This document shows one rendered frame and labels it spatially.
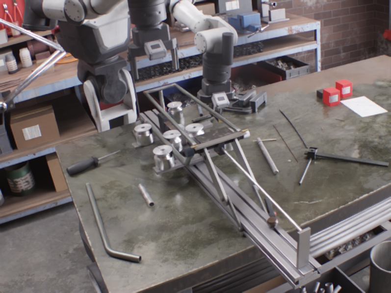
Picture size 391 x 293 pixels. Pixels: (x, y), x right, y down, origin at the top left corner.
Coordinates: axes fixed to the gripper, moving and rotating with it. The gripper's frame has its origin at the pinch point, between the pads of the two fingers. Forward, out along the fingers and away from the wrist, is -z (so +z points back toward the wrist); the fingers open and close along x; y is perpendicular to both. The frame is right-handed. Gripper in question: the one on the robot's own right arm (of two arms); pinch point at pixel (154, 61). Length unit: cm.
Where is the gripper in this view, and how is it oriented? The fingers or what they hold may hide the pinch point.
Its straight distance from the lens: 111.8
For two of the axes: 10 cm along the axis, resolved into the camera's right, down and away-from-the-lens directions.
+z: -1.0, -8.6, -5.0
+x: 9.2, -2.8, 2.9
